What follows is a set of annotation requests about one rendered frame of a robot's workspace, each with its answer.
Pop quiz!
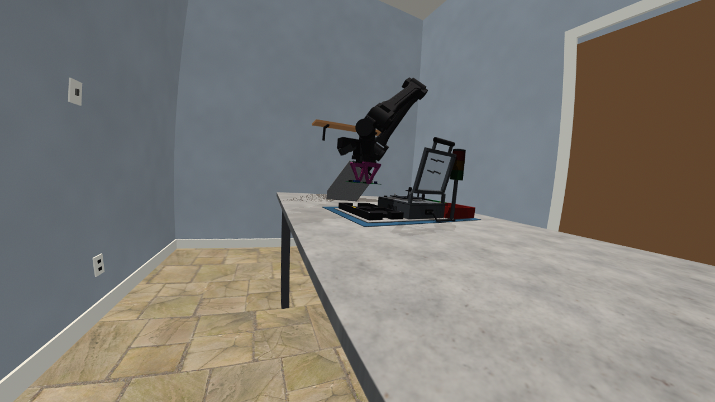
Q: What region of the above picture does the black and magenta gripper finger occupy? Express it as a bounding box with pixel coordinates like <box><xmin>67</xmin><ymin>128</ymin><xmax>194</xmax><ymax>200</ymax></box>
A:
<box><xmin>362</xmin><ymin>162</ymin><xmax>381</xmax><ymax>184</ymax></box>
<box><xmin>350</xmin><ymin>162</ymin><xmax>364</xmax><ymax>181</ymax></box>

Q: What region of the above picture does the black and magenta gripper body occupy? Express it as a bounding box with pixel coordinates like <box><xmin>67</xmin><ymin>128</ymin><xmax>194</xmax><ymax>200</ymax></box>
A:
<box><xmin>352</xmin><ymin>140</ymin><xmax>380</xmax><ymax>164</ymax></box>

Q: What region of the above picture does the red bin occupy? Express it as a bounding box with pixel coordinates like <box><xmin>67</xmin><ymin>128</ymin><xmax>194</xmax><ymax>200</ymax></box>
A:
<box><xmin>444</xmin><ymin>203</ymin><xmax>475</xmax><ymax>219</ymax></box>

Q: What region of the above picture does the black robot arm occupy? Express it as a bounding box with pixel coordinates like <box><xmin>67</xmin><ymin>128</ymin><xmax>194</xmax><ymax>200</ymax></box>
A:
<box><xmin>337</xmin><ymin>78</ymin><xmax>428</xmax><ymax>157</ymax></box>

